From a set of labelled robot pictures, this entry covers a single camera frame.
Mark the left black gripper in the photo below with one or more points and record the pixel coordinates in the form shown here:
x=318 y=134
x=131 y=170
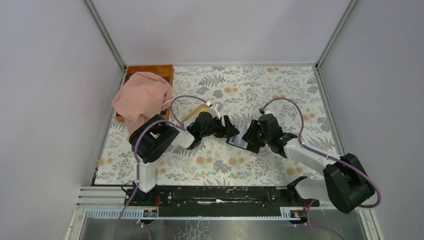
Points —
x=229 y=129

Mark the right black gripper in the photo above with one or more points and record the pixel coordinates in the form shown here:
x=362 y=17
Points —
x=250 y=136

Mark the black card holder wallet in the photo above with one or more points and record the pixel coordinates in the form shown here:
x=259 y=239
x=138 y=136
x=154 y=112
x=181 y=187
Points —
x=238 y=142

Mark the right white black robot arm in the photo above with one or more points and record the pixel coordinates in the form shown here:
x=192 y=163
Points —
x=345 y=183

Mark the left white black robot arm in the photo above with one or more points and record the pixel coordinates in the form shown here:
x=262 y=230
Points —
x=152 y=139

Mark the beige oval tray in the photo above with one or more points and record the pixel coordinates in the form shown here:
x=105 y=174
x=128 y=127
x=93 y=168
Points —
x=204 y=107

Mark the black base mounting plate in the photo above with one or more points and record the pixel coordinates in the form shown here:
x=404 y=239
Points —
x=217 y=201

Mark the wooden compartment box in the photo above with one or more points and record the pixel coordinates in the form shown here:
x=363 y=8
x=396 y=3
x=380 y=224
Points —
x=165 y=71

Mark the pink cloth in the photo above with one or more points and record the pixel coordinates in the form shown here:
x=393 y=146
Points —
x=141 y=99

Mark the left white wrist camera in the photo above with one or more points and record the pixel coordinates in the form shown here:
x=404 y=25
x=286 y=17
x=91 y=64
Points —
x=214 y=109

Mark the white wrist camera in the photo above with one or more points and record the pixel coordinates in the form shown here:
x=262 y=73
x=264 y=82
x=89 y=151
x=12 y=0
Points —
x=214 y=109
x=265 y=113

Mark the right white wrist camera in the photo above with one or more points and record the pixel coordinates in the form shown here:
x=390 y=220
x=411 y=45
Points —
x=265 y=113

